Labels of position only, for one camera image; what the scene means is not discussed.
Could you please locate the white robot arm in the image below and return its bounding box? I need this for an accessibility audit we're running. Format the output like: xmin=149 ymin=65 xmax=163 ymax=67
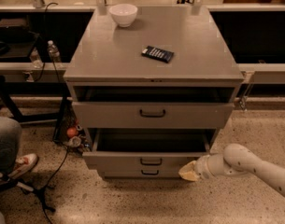
xmin=178 ymin=144 xmax=285 ymax=197

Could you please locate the black side table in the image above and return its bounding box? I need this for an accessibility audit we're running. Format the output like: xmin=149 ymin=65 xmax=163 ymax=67
xmin=0 ymin=14 xmax=47 ymax=63

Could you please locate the grey drawer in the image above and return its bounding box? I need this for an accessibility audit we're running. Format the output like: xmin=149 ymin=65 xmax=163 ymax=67
xmin=72 ymin=102 xmax=234 ymax=129
xmin=84 ymin=129 xmax=209 ymax=172
xmin=98 ymin=170 xmax=179 ymax=179

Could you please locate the white orange sneaker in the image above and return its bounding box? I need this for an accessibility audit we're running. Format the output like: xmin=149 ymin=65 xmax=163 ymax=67
xmin=8 ymin=153 xmax=38 ymax=179

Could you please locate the grey drawer cabinet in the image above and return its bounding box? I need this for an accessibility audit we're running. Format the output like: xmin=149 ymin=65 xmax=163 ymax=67
xmin=63 ymin=5 xmax=245 ymax=180

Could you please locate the clear water bottle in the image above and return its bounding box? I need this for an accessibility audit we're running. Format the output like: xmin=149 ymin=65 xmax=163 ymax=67
xmin=48 ymin=40 xmax=63 ymax=68

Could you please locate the black floor cable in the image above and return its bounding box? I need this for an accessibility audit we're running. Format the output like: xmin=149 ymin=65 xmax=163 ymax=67
xmin=38 ymin=147 xmax=71 ymax=224

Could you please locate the orange ball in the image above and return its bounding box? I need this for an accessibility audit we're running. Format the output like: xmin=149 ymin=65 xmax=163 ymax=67
xmin=66 ymin=127 xmax=78 ymax=138

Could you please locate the black wire basket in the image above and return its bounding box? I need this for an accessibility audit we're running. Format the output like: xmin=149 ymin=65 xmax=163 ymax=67
xmin=52 ymin=100 xmax=91 ymax=153

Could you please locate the person leg in jeans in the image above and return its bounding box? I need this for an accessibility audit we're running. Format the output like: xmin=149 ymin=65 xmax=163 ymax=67
xmin=0 ymin=117 xmax=21 ymax=174

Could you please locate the white bowl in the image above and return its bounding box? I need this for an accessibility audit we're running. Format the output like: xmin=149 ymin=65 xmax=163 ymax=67
xmin=109 ymin=4 xmax=138 ymax=27

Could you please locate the dark blue snack packet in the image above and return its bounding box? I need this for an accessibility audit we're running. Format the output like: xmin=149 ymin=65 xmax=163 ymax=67
xmin=141 ymin=46 xmax=174 ymax=63

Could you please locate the black tripod stand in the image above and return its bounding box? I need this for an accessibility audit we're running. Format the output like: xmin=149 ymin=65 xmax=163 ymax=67
xmin=0 ymin=173 xmax=55 ymax=213

